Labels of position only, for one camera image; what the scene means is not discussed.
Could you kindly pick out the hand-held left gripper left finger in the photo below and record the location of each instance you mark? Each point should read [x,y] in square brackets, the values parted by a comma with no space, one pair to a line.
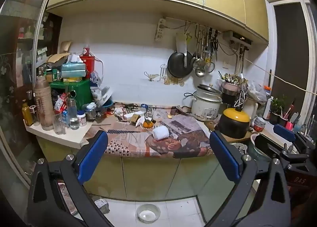
[92,158]

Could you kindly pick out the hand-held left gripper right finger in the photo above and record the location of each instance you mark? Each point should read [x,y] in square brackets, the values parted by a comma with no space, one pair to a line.
[225,158]

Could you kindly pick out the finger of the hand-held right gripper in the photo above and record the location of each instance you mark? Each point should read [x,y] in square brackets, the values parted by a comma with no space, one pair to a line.
[268,145]
[284,132]

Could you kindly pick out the white box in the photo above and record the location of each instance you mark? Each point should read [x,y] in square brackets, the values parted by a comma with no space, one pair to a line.
[130,116]

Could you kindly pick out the pink toothbrush cup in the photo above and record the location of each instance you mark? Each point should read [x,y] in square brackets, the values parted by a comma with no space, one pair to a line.
[288,125]

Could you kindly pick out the small potted plant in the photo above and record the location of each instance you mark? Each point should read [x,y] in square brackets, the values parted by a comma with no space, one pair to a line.
[276,108]

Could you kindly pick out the black pot yellow lid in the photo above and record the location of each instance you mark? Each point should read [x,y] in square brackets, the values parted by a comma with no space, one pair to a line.
[235,123]

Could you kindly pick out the white pill bottle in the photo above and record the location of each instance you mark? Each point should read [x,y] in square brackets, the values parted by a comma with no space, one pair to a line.
[81,119]

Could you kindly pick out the glass jar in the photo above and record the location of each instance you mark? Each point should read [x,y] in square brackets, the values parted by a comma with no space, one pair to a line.
[90,114]

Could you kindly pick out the clear glass tumbler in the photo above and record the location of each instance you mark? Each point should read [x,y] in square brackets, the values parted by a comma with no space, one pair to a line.
[59,125]

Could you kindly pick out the clear plastic bag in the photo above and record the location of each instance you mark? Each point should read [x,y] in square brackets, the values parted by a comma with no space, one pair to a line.
[257,92]

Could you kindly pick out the grey floor rag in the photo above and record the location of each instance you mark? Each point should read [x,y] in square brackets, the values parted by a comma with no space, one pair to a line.
[102,206]

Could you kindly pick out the clear glass bottle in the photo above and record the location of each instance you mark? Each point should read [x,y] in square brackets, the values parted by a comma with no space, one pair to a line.
[73,113]

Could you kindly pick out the printed tablecloth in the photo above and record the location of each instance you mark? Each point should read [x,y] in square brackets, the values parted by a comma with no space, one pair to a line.
[138,142]

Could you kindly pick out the crumpled white tissue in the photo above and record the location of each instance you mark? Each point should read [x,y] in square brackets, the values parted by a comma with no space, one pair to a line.
[118,112]

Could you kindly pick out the white rice cooker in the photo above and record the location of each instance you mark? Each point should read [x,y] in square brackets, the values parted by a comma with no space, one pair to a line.
[205,105]

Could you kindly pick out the green base cabinet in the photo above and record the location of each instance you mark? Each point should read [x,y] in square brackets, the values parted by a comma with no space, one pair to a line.
[146,175]

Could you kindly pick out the white round appliance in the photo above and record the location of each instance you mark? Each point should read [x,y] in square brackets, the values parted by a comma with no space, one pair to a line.
[104,95]

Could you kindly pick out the red snack packet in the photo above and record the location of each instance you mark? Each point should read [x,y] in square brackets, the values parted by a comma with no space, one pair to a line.
[60,101]

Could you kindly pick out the small dark metal object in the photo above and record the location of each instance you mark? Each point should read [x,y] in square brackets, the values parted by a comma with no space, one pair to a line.
[131,105]

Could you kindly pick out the orange peel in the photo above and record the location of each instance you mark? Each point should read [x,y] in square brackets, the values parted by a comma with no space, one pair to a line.
[148,124]

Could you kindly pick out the white rolled cloth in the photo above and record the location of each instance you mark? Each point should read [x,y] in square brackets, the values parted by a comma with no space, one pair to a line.
[160,132]

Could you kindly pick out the utensil holder with chopsticks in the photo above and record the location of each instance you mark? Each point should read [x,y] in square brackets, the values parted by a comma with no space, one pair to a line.
[230,84]

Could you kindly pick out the brown ribbed thermos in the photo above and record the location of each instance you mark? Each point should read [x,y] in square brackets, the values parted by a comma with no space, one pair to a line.
[44,103]

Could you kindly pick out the yellow oil bottle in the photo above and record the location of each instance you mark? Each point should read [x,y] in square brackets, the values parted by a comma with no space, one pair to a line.
[27,115]

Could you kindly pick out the blue printed plastic bag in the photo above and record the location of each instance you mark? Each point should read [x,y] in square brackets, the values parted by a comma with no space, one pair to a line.
[95,78]

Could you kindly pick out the dark window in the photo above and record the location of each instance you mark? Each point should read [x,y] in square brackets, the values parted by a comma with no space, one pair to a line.
[289,51]

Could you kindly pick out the teal tissue box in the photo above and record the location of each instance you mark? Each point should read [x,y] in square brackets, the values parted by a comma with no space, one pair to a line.
[73,69]

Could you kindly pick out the red canister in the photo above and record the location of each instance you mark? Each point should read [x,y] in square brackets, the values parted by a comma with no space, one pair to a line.
[88,64]

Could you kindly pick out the steel slotted spoon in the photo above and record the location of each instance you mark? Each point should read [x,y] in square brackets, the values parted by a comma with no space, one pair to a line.
[195,60]

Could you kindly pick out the black frying pan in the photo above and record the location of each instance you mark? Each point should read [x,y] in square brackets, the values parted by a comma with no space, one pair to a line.
[177,67]

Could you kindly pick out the brown cardboard pieces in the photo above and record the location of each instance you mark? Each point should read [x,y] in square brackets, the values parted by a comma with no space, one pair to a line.
[59,56]

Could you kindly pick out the glass door cupboard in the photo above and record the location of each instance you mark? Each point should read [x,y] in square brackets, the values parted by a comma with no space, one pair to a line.
[22,73]

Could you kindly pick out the hanging kitchen scissors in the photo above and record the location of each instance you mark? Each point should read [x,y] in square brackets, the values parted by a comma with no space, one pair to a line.
[215,43]

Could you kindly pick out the steel cleaver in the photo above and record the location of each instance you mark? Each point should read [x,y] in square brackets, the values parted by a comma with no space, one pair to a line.
[181,43]

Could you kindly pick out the white power strip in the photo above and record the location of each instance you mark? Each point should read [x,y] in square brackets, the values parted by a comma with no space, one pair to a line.
[160,30]

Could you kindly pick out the grey wall appliance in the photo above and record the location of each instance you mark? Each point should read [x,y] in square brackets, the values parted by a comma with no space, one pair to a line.
[239,37]

